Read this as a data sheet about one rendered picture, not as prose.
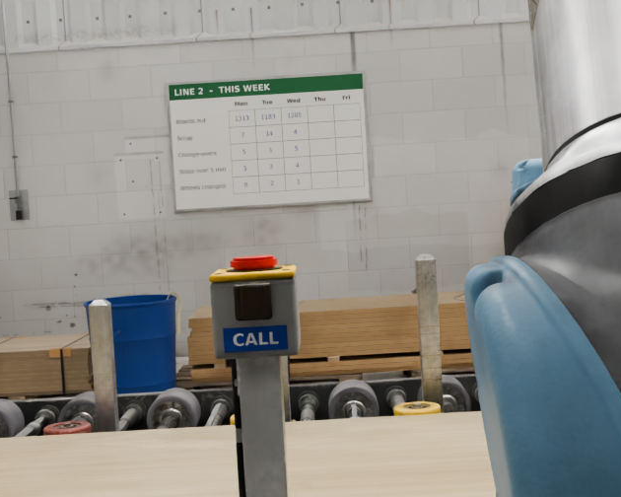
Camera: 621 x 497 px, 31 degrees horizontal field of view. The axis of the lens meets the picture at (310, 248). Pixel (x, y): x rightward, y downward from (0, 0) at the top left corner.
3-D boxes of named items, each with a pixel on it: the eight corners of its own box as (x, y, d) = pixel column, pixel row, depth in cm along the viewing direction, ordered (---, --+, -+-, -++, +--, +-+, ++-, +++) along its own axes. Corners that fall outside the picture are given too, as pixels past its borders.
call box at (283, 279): (300, 364, 91) (294, 269, 90) (214, 369, 91) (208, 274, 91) (302, 351, 98) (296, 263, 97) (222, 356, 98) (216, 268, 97)
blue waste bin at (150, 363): (181, 423, 635) (172, 297, 631) (81, 429, 636) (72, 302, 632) (194, 403, 693) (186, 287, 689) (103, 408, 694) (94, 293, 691)
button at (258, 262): (277, 277, 92) (276, 256, 92) (229, 280, 92) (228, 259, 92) (279, 273, 96) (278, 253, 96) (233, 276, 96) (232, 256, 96)
